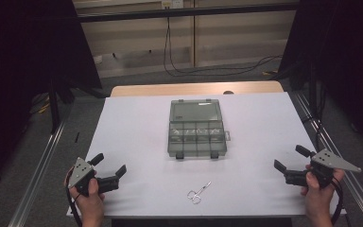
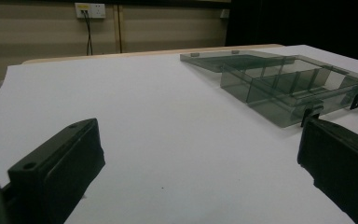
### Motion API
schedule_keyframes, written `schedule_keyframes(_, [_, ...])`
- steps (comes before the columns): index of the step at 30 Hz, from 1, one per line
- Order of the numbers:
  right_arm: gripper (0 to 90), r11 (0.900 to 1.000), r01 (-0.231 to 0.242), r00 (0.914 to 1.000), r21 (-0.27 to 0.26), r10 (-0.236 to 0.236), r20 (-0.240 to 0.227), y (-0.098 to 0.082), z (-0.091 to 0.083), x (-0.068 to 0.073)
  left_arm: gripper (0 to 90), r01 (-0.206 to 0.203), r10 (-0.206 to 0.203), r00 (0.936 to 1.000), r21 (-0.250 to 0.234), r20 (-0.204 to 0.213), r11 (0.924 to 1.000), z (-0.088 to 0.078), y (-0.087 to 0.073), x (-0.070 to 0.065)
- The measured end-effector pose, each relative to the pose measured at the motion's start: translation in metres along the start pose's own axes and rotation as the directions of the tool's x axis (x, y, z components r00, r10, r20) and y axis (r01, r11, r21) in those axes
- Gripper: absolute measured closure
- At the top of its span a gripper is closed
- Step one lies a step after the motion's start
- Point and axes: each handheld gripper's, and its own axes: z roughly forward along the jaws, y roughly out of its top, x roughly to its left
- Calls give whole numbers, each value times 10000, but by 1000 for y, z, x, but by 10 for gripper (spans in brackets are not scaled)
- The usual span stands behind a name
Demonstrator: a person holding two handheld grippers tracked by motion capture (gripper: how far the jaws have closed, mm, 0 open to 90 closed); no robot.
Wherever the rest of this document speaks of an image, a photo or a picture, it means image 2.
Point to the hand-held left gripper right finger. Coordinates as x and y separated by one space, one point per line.
341 158

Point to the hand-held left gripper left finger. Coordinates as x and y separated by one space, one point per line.
59 168

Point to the white wall socket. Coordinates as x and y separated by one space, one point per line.
90 10

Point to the clear grey compartment box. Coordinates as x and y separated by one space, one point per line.
279 84

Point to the white wall switch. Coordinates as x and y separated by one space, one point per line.
224 13

